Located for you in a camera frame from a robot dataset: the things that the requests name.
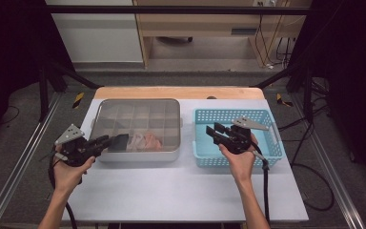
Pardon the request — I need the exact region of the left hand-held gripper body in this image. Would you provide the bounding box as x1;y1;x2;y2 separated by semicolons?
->
54;123;99;168

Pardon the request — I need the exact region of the yellow black hazard tape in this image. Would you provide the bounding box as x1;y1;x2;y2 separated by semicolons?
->
275;93;295;108
71;92;86;110

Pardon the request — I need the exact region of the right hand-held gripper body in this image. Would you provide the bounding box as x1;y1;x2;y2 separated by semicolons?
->
224;116;271;156

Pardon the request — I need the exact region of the person's left hand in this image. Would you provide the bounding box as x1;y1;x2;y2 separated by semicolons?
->
52;144;97;196

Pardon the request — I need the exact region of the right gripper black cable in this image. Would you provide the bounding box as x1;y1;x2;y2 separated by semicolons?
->
251;141;272;224

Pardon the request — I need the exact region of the white sock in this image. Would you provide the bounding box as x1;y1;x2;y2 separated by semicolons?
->
127;133;147;153

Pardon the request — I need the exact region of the pink sock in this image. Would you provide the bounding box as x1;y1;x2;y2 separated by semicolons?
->
143;133;164;151

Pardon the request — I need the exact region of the black curtain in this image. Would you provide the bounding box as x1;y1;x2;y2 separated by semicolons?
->
287;0;366;185
0;0;75;154

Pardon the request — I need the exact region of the black sock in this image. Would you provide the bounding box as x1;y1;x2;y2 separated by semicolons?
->
110;133;130;153

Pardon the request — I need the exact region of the black metal stand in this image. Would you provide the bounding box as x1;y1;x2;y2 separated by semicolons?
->
253;61;315;124
37;60;104;122

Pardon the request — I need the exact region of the blue plastic basket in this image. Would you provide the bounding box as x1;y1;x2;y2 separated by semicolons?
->
192;108;287;169

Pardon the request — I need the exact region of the white cabinet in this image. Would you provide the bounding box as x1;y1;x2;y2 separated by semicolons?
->
46;0;145;64

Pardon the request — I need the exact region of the wooden desk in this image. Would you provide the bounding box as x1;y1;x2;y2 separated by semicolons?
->
132;0;311;69

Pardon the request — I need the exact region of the black cable bundle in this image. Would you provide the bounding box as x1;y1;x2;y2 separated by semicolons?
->
275;37;297;70

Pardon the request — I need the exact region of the white power strip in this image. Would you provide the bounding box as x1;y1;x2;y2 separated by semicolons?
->
253;0;279;8

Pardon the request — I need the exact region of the black horizontal frame bar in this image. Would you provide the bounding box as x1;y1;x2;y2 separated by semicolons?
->
46;5;311;16

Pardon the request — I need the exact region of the white divided storage box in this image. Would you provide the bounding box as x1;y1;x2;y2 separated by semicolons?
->
88;98;184;163

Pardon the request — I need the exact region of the aluminium rail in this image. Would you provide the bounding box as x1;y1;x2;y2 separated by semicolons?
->
0;91;64;229
289;93;366;229

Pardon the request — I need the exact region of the person's right hand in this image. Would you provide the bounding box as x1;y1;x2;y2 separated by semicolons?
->
217;133;259;185

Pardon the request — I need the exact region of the thin black floor cable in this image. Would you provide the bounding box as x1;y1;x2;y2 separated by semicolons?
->
0;104;21;126

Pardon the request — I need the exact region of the yellow cable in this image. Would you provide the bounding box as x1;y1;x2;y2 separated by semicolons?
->
254;13;289;67

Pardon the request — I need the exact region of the black floor cable loop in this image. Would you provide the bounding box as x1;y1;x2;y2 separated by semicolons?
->
279;104;336;212

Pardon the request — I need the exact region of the grey translucent box lid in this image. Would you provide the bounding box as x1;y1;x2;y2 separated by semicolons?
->
90;98;184;154

